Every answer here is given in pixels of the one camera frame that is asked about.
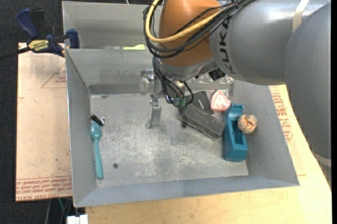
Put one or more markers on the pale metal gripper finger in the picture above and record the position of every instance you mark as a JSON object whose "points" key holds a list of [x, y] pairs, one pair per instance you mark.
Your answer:
{"points": [[158, 117], [152, 117]]}

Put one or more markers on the black flat pouch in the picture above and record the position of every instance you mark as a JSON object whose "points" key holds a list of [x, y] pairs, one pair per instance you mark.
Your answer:
{"points": [[201, 100]]}

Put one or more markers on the grey metal bin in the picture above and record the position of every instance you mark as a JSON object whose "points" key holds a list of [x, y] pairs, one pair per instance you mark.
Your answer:
{"points": [[147, 154]]}

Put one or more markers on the dark grey felt eraser block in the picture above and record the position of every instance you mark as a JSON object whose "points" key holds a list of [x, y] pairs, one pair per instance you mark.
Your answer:
{"points": [[204, 122]]}

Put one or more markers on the pink triangular toy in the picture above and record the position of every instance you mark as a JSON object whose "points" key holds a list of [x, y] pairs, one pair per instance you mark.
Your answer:
{"points": [[219, 102]]}

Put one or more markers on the small black clip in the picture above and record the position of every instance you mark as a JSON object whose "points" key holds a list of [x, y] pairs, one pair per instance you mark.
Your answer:
{"points": [[96, 119]]}

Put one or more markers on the teal plastic spoon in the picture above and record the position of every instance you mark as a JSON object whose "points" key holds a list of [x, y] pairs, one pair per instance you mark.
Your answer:
{"points": [[96, 136]]}

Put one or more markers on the yellow-green flat piece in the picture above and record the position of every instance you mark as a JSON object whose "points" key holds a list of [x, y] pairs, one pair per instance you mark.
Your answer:
{"points": [[134, 47]]}

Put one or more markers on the tan walnut-shaped ball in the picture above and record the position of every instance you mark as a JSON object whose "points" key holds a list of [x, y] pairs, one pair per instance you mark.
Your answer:
{"points": [[247, 124]]}

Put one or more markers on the teal plastic holder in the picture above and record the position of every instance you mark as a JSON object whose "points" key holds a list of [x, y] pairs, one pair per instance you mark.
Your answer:
{"points": [[234, 149]]}

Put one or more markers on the brown cardboard board, red print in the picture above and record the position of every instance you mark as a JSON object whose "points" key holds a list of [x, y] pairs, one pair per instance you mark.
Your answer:
{"points": [[42, 125]]}

